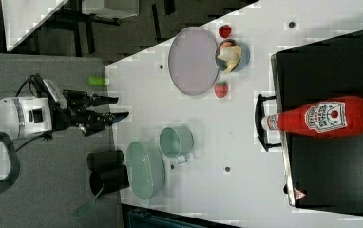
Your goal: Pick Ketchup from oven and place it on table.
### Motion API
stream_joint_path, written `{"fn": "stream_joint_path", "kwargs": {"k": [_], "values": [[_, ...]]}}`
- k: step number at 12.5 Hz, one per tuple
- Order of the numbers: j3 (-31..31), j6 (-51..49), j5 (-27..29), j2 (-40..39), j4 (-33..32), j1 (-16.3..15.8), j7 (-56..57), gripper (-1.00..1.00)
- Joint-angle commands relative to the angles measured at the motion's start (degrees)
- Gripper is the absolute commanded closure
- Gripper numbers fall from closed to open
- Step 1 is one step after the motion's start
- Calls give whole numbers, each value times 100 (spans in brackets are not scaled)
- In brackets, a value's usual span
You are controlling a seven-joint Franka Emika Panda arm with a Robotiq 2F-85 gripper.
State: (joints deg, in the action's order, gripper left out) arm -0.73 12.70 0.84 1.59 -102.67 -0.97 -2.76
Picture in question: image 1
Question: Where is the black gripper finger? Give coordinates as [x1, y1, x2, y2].
[89, 96, 119, 106]
[104, 111, 129, 126]

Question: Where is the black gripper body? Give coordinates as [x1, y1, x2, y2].
[52, 90, 105, 137]

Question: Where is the red ketchup bottle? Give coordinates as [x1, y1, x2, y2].
[262, 96, 363, 138]

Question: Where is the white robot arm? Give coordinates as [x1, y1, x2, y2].
[0, 90, 129, 194]

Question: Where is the green marker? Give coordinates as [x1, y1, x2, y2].
[88, 76, 110, 86]

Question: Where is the black cup upper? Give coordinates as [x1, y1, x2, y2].
[86, 150, 124, 171]

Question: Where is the black cup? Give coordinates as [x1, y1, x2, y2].
[89, 164, 130, 195]
[86, 150, 124, 171]

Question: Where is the green oval bowl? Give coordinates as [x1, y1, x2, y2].
[126, 142, 165, 200]

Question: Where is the black cup lower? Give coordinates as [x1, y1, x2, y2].
[89, 164, 130, 195]

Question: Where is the green mug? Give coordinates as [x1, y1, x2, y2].
[160, 126, 194, 164]

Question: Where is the green spatula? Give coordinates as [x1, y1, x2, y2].
[72, 188, 104, 219]

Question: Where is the lilac round plate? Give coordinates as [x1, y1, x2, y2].
[168, 27, 219, 96]

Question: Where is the red strawberry lower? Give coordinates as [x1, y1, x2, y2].
[214, 81, 228, 98]

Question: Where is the red strawberry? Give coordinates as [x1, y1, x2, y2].
[214, 81, 228, 98]
[219, 25, 232, 38]

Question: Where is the blue bowl with food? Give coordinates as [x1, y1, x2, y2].
[215, 39, 250, 74]

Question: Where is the red strawberry upper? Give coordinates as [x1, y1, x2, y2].
[219, 25, 232, 38]

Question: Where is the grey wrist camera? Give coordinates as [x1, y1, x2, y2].
[43, 79, 67, 109]

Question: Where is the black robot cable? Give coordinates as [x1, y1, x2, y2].
[13, 73, 54, 152]

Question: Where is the black oven door handle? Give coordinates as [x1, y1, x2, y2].
[255, 94, 282, 152]

